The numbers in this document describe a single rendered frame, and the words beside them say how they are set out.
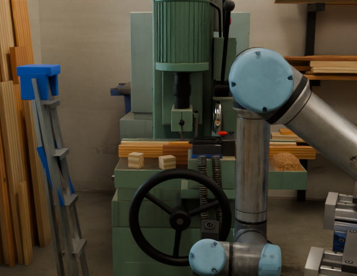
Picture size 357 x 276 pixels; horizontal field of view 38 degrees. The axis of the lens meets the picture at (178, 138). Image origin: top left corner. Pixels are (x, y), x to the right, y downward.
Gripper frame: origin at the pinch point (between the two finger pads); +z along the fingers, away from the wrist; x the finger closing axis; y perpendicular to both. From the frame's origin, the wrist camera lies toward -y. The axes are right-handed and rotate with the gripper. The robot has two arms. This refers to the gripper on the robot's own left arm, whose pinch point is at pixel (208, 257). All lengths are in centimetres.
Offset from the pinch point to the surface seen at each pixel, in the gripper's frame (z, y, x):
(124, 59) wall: 221, -160, -74
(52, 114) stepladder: 87, -68, -79
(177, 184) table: 14.0, -22.4, -10.7
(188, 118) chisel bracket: 15.1, -44.8, -8.5
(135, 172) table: 11.7, -24.9, -23.8
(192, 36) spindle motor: 0, -66, -8
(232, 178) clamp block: 4.0, -23.1, 5.9
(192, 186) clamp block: 4.8, -20.2, -5.7
